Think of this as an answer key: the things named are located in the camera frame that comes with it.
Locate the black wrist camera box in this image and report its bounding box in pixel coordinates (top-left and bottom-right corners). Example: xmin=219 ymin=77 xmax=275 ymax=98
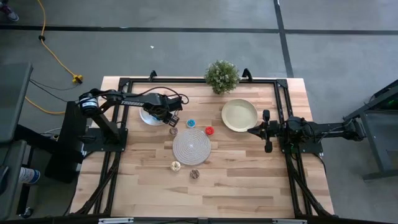
xmin=155 ymin=100 xmax=171 ymax=112
xmin=270 ymin=123 xmax=283 ymax=139

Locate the silver metal bracket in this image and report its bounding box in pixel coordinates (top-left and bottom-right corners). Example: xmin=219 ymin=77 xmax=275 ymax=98
xmin=98 ymin=217 xmax=135 ymax=224
xmin=272 ymin=218 xmax=308 ymax=224

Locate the white plate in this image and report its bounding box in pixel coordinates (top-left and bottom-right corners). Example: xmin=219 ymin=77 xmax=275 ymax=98
xmin=139 ymin=106 xmax=166 ymax=127

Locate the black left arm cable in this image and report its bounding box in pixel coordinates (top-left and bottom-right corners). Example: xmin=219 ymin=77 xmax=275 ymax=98
xmin=132 ymin=86 xmax=190 ymax=105

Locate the white and blue can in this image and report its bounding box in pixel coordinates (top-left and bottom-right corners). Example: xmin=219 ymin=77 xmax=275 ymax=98
xmin=17 ymin=167 xmax=42 ymax=185

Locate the round woven cream mat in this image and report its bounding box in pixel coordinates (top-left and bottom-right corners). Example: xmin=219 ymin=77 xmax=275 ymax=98
xmin=172 ymin=128 xmax=212 ymax=166

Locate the black floor stand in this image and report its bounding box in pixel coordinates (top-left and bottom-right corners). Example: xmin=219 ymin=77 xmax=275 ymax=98
xmin=44 ymin=100 xmax=87 ymax=184

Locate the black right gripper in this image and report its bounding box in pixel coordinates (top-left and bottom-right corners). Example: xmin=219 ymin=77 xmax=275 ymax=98
xmin=248 ymin=109 xmax=274 ymax=154

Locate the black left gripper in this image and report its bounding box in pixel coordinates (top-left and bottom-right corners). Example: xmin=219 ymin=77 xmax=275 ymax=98
xmin=159 ymin=98 xmax=185 ymax=128

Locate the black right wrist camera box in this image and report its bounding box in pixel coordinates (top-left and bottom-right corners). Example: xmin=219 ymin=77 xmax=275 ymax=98
xmin=270 ymin=123 xmax=283 ymax=139

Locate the green plant in black pot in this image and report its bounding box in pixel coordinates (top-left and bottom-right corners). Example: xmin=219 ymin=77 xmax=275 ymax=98
xmin=204 ymin=60 xmax=241 ymax=95

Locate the person's shoe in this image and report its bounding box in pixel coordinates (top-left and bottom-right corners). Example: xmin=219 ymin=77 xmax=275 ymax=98
xmin=0 ymin=1 xmax=19 ymax=22

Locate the grey cabinet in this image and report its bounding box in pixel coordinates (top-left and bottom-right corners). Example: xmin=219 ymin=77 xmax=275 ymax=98
xmin=0 ymin=139 xmax=28 ymax=222
xmin=0 ymin=62 xmax=34 ymax=144

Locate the yellow extension cord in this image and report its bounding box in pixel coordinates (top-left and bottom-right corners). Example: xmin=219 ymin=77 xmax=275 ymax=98
xmin=24 ymin=0 xmax=84 ymax=115

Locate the beige plate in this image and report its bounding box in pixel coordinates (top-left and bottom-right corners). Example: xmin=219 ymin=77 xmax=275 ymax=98
xmin=221 ymin=98 xmax=259 ymax=133

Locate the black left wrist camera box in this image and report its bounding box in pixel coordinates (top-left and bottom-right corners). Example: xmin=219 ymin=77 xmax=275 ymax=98
xmin=155 ymin=100 xmax=171 ymax=112

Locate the dark grey metal cart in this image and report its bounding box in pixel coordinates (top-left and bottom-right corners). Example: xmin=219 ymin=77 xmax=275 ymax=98
xmin=343 ymin=79 xmax=398 ymax=182

